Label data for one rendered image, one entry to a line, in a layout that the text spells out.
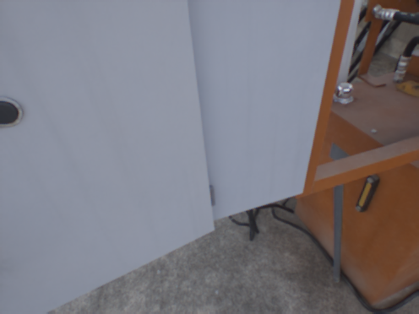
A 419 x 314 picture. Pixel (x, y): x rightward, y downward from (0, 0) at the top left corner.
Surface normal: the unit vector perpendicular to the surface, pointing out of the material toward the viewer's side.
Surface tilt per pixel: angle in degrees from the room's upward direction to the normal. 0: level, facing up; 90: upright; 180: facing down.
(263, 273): 0
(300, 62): 90
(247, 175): 90
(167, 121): 90
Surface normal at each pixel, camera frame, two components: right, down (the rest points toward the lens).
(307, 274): -0.08, -0.76
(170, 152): 0.46, 0.54
